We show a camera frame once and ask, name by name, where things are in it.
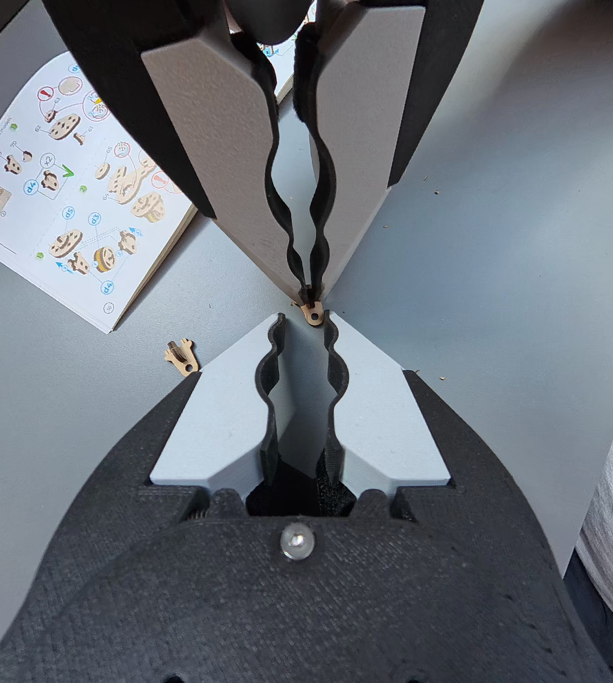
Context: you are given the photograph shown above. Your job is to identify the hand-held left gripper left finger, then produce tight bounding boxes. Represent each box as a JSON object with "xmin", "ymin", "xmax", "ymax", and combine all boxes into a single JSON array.
[{"xmin": 149, "ymin": 313, "xmax": 287, "ymax": 503}]

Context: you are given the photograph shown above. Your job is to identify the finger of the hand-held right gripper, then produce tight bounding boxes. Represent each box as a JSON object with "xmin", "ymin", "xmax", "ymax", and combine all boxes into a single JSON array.
[
  {"xmin": 292, "ymin": 5, "xmax": 427, "ymax": 301},
  {"xmin": 140, "ymin": 24, "xmax": 310, "ymax": 305}
]

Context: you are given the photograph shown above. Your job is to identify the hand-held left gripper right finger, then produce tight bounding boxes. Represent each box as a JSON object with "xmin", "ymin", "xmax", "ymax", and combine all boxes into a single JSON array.
[{"xmin": 324, "ymin": 309, "xmax": 452, "ymax": 506}]

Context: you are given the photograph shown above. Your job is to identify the small wooden puzzle piece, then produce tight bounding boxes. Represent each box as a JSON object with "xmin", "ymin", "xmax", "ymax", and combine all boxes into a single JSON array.
[{"xmin": 302, "ymin": 286, "xmax": 324, "ymax": 326}]

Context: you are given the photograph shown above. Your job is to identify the small wooden piece with peg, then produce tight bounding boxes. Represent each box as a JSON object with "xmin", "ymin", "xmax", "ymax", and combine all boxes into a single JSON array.
[{"xmin": 164, "ymin": 338, "xmax": 200, "ymax": 378}]

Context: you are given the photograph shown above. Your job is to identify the open assembly instruction booklet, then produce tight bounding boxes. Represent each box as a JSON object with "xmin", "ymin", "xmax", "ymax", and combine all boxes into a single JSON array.
[{"xmin": 0, "ymin": 43, "xmax": 307, "ymax": 335}]

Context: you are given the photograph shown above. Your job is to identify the person's dark pants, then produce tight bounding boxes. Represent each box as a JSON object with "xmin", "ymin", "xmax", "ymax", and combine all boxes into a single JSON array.
[{"xmin": 563, "ymin": 566, "xmax": 613, "ymax": 683}]

